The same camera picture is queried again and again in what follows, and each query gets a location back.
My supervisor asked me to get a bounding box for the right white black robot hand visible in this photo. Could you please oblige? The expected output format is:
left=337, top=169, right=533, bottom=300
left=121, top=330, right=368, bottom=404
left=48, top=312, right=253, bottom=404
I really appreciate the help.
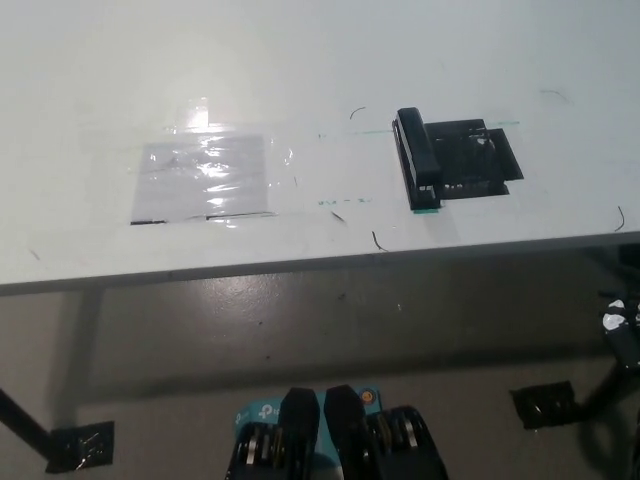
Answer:
left=598, top=292, right=640, bottom=374

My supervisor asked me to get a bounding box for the black desk stapler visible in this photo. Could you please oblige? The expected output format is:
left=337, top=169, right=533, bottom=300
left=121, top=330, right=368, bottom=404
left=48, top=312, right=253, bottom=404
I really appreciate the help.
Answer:
left=391, top=106, right=444, bottom=212

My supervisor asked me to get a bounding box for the black tape mark patch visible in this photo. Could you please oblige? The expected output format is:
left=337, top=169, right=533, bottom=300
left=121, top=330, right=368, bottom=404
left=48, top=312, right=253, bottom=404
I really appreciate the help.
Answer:
left=423, top=118, right=525, bottom=202

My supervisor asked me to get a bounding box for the black slanted table leg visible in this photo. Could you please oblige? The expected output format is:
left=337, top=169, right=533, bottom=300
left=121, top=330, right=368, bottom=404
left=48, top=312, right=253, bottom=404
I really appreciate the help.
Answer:
left=574, top=349, right=640, bottom=417
left=0, top=386, right=55, bottom=454

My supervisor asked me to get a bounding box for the teal router box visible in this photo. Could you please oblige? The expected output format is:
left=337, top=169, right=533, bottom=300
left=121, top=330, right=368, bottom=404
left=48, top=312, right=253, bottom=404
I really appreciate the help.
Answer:
left=234, top=385, right=384, bottom=459

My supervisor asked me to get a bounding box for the clear plastic tape film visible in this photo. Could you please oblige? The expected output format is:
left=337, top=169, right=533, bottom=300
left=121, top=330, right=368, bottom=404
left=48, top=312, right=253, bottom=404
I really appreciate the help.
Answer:
left=117, top=94, right=297, bottom=230

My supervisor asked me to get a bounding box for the clear plastic taped sheet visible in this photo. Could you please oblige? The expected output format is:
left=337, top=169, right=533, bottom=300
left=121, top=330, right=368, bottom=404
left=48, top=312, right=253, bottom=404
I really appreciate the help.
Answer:
left=130, top=133, right=276, bottom=226

